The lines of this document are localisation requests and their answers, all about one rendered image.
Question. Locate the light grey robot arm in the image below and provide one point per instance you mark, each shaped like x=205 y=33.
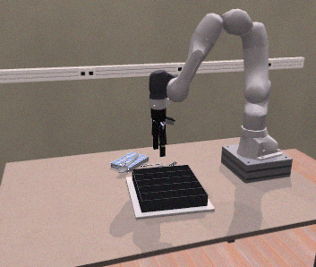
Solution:
x=255 y=143

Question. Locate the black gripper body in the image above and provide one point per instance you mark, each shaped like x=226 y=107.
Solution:
x=158 y=114

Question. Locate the blue and white checkered towel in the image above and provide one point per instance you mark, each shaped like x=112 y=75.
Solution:
x=141 y=159

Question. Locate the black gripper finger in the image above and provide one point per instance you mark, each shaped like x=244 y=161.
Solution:
x=155 y=135
x=162 y=139

